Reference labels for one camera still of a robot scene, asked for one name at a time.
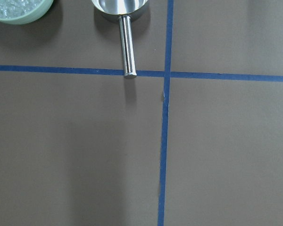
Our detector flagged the green bowl of ice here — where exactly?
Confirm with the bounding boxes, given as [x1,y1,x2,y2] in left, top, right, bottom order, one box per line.
[0,0,54,25]

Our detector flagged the steel ice scoop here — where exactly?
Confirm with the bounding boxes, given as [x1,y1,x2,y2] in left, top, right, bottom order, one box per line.
[92,0,149,79]

